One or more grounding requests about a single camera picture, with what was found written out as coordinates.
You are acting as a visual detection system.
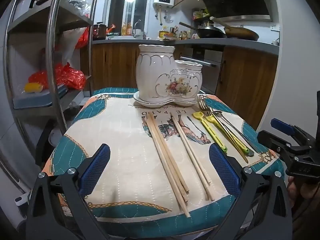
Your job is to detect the black wok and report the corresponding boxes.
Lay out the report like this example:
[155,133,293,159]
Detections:
[179,21,227,39]

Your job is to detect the white floral ceramic utensil holder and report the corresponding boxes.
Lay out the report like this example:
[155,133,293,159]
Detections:
[135,44,203,100]

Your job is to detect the yellow bottles at window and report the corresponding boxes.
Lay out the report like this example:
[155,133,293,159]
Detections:
[121,22,133,36]

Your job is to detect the kitchen window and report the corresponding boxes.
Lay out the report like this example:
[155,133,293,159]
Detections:
[107,0,153,37]

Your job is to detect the brown frying pan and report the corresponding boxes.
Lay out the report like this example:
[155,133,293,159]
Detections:
[210,17,260,42]

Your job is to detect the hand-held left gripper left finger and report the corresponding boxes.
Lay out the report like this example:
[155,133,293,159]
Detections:
[25,144,112,240]

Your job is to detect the metal shelf rack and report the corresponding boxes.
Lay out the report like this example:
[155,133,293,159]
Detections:
[2,0,103,130]

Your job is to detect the red rice cooker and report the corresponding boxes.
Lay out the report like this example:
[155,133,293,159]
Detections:
[94,22,108,40]

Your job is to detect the clear plastic bag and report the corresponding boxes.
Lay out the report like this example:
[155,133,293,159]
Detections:
[56,29,83,63]

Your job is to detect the person's right forearm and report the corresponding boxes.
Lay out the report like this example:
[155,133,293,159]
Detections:
[291,204,320,240]

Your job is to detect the wooden chopstick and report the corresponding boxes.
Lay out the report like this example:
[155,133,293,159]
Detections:
[170,112,212,183]
[147,112,189,203]
[149,112,190,194]
[145,112,190,218]
[172,119,215,202]

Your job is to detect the yellow packet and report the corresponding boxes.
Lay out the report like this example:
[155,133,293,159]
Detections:
[24,82,43,93]

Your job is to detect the wooden base cabinets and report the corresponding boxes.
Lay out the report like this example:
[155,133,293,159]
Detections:
[80,42,278,130]

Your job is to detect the yellow oil bottle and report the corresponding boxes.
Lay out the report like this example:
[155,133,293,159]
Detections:
[159,26,170,40]

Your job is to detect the metal fork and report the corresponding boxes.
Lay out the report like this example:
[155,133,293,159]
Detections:
[197,94,249,163]
[203,99,244,153]

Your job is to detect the red plastic bag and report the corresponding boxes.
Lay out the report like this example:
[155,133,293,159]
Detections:
[75,26,90,50]
[28,62,87,90]

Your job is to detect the white ceramic saucer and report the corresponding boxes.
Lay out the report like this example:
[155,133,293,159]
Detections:
[133,91,199,108]

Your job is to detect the printed quilted cloth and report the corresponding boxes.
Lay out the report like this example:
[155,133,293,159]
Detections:
[41,87,284,227]

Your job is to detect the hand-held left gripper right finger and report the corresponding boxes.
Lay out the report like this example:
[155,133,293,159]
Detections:
[209,143,294,240]

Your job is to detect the silver plastic bag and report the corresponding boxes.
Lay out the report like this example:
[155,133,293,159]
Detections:
[62,0,92,18]

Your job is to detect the row of condiment bottles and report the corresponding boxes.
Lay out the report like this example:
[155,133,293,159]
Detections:
[179,30,198,40]

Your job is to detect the metal faucet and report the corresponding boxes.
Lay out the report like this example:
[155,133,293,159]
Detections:
[132,21,147,40]

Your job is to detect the grey kitchen countertop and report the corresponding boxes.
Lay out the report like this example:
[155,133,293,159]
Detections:
[92,36,279,55]

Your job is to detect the metal spoon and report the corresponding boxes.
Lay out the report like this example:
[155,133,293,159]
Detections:
[212,110,255,155]

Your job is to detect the person's right hand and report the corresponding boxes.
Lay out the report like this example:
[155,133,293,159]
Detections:
[287,176,320,207]

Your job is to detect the yellow plastic spoon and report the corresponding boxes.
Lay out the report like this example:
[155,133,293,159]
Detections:
[192,112,228,153]

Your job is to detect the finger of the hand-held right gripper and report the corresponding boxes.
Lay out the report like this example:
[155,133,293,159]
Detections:
[271,118,317,153]
[257,129,300,163]

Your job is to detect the built-in oven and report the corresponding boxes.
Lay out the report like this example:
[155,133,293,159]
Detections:
[180,46,223,94]

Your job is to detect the blue tray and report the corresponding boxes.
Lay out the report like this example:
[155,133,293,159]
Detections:
[12,85,69,109]

